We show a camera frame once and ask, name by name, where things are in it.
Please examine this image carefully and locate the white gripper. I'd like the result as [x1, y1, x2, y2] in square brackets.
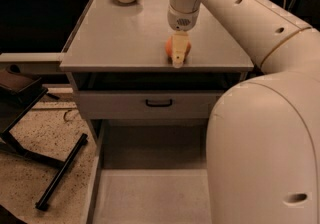
[167, 4, 200, 68]

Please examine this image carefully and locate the orange fruit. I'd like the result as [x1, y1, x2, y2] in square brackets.
[165, 36, 191, 58]

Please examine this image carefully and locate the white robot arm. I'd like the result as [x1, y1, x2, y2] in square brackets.
[168, 0, 320, 224]

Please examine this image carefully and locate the grey drawer cabinet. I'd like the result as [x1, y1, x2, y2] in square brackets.
[60, 0, 253, 133]

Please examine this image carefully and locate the closed grey top drawer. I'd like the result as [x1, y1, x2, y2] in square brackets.
[75, 91, 221, 120]

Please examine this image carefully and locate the open grey middle drawer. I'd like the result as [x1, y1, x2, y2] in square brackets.
[80, 123, 211, 224]

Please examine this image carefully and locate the black drawer handle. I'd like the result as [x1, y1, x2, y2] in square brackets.
[145, 99, 173, 108]

